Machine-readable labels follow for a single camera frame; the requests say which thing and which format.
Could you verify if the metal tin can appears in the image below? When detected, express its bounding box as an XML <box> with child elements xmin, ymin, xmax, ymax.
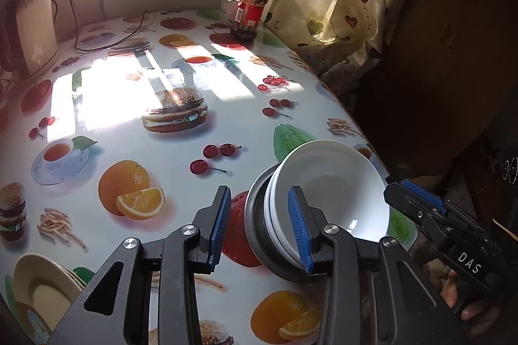
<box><xmin>220</xmin><ymin>0</ymin><xmax>243</xmax><ymax>26</ymax></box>

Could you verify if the stainless steel bowl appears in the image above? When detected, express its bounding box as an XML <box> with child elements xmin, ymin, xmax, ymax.
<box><xmin>244</xmin><ymin>163</ymin><xmax>336</xmax><ymax>285</ymax></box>

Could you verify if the cream curtain with heart print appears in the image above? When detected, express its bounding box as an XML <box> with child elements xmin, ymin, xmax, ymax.
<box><xmin>263</xmin><ymin>0</ymin><xmax>430</xmax><ymax>97</ymax></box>

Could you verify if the cream electric kettle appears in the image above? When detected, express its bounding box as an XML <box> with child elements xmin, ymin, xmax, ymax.
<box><xmin>0</xmin><ymin>0</ymin><xmax>61</xmax><ymax>83</ymax></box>

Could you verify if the glass jar with red lid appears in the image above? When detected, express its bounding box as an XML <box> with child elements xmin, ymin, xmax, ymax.
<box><xmin>230</xmin><ymin>0</ymin><xmax>271</xmax><ymax>42</ymax></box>

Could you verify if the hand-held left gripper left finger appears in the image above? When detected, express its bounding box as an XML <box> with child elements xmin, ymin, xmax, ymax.
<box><xmin>46</xmin><ymin>185</ymin><xmax>232</xmax><ymax>345</ymax></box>

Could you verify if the fruit and burger print tablecloth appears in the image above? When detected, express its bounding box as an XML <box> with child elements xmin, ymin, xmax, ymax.
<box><xmin>0</xmin><ymin>9</ymin><xmax>419</xmax><ymax>345</ymax></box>

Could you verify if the person's right hand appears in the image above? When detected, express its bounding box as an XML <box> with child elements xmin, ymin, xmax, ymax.
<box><xmin>439</xmin><ymin>268</ymin><xmax>502</xmax><ymax>326</ymax></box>

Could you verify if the plain white bowl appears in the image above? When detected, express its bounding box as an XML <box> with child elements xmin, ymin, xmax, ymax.
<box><xmin>267</xmin><ymin>140</ymin><xmax>391</xmax><ymax>273</ymax></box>

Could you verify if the black power cable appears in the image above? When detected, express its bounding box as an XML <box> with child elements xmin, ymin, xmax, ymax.
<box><xmin>51</xmin><ymin>0</ymin><xmax>153</xmax><ymax>53</ymax></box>

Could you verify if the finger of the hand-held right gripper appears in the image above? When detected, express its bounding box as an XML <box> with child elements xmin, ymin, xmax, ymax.
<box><xmin>400</xmin><ymin>179</ymin><xmax>449</xmax><ymax>215</ymax></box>
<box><xmin>383</xmin><ymin>183</ymin><xmax>440</xmax><ymax>238</ymax></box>

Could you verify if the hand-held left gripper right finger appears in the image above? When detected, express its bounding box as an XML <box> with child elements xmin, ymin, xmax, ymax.
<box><xmin>287</xmin><ymin>186</ymin><xmax>470</xmax><ymax>345</ymax></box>

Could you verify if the dark wooden cabinet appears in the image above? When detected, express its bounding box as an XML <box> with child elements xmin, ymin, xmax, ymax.
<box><xmin>356</xmin><ymin>0</ymin><xmax>518</xmax><ymax>178</ymax></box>

